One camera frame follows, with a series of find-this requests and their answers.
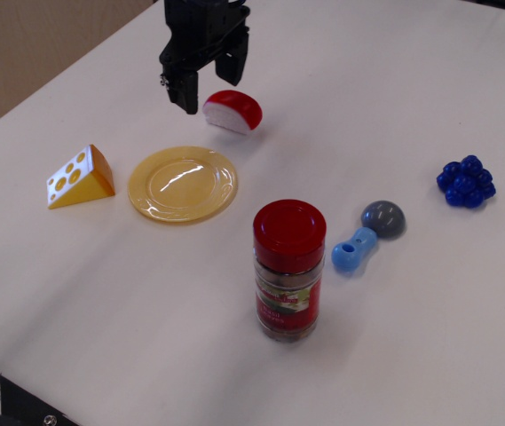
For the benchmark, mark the blue toy grape bunch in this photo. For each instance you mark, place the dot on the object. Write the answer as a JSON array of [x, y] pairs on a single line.
[[466, 184]]

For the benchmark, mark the yellow toy cheese wedge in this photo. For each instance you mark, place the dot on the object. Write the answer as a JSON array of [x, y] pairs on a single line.
[[86, 177]]

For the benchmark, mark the black metal corner bracket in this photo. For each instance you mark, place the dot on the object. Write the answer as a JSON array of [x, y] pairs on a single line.
[[21, 405]]

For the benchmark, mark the yellow plastic plate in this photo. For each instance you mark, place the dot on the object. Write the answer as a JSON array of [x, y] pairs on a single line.
[[182, 185]]

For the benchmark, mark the blue grey toy scoop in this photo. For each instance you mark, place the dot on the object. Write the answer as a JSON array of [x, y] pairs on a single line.
[[379, 220]]

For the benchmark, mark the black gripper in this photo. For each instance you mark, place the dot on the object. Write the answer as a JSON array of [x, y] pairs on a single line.
[[203, 32]]

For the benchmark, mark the red lid spice jar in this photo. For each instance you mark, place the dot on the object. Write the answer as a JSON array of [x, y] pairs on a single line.
[[289, 250]]

